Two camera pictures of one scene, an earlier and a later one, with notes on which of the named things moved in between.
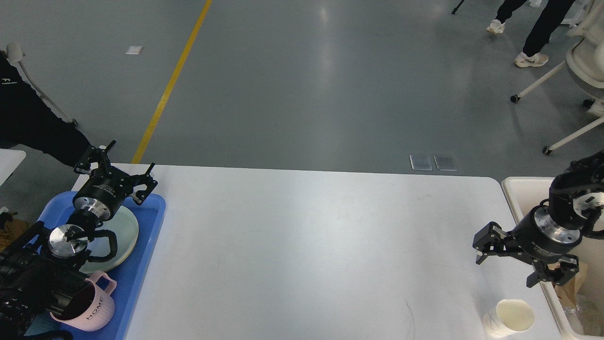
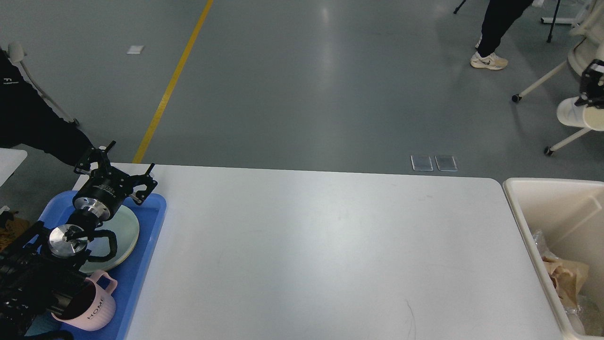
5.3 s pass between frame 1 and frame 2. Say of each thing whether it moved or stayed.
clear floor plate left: stayed
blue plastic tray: stayed
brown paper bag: stayed
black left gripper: stayed
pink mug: stayed
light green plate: stayed
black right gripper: moved
